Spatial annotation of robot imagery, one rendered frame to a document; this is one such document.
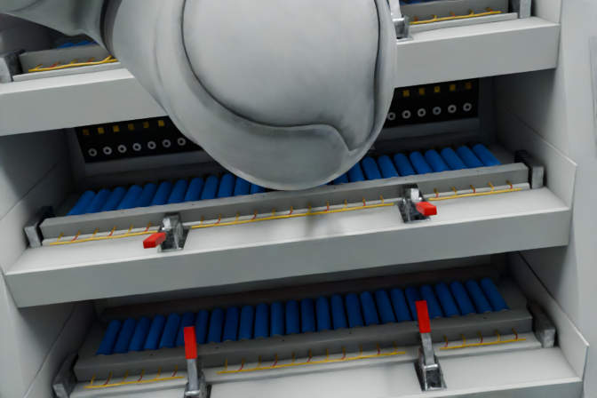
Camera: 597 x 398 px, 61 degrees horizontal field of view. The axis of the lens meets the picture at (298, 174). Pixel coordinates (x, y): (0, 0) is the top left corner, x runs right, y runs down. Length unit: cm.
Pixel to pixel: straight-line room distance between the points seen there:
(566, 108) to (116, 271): 50
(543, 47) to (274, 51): 44
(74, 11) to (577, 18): 47
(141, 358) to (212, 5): 56
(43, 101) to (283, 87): 44
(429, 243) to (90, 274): 36
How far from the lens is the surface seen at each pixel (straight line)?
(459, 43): 56
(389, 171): 62
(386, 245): 56
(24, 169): 69
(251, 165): 21
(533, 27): 58
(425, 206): 50
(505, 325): 69
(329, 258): 56
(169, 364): 68
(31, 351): 69
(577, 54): 60
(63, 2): 27
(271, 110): 18
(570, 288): 64
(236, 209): 59
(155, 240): 50
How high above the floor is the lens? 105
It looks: 6 degrees down
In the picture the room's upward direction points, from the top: 7 degrees counter-clockwise
